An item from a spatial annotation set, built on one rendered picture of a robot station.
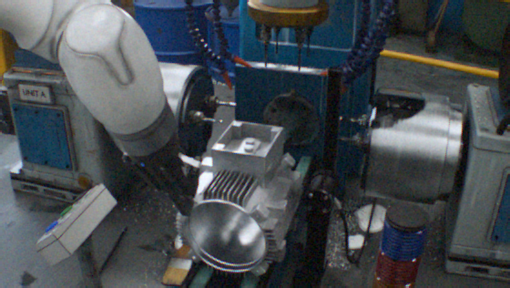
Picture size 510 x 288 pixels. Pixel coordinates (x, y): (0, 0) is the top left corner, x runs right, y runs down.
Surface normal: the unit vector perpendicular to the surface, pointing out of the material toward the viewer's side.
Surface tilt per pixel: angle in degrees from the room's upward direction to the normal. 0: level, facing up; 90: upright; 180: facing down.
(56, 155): 90
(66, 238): 52
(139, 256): 0
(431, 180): 92
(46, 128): 90
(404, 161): 77
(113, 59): 93
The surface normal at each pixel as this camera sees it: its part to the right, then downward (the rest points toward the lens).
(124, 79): 0.55, 0.56
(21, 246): 0.00, -0.88
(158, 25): -0.31, 0.61
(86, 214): 0.76, -0.43
